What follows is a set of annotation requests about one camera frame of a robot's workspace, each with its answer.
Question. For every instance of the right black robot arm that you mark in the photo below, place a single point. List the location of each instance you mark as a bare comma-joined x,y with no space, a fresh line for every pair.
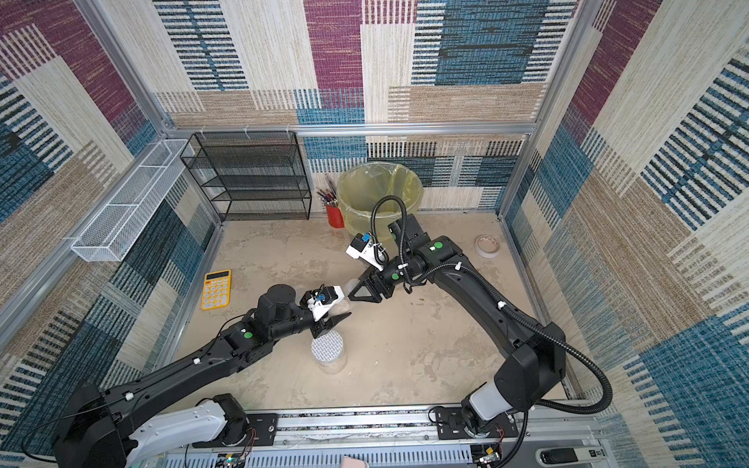
400,254

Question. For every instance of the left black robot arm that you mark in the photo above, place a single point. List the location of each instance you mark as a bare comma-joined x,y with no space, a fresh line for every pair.
129,423

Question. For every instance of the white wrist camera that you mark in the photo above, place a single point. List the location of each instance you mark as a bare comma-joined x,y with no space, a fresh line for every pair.
364,247
320,301

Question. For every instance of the black wire mesh shelf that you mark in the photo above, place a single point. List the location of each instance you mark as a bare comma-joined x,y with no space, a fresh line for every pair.
250,175

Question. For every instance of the white wire mesh basket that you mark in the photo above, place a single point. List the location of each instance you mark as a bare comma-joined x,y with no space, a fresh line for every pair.
114,230

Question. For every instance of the bin with yellow bag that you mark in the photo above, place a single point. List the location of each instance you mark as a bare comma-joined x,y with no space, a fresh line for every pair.
360,188

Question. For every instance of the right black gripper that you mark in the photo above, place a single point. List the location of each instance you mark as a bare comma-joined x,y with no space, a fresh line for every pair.
378,281

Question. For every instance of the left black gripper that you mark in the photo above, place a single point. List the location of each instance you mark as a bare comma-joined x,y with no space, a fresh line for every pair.
322,328

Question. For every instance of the small jar with rice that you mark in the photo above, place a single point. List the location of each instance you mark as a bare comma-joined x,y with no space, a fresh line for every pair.
351,289

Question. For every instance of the jar with patterned white lid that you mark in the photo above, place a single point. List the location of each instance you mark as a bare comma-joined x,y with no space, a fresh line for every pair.
329,352

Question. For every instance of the pens in red cup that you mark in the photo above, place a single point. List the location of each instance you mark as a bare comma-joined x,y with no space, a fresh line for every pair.
328,193

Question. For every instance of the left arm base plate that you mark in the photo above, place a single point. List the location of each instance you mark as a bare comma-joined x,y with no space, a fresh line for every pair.
253,429

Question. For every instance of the yellow calculator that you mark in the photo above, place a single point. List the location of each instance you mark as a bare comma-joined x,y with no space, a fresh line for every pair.
216,290

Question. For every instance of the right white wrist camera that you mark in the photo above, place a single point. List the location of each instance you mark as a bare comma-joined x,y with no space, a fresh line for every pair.
364,247

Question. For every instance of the aluminium front rail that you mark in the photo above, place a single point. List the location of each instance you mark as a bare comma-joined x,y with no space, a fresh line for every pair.
402,436

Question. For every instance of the red pen holder cup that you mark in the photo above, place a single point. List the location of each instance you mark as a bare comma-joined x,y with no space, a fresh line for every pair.
335,216

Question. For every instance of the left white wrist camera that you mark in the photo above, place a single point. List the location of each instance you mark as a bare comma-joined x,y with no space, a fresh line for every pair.
320,301

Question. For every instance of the tape roll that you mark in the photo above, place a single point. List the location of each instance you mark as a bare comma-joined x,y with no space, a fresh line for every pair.
487,246

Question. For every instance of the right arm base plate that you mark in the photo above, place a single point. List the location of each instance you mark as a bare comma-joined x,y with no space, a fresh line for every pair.
455,423

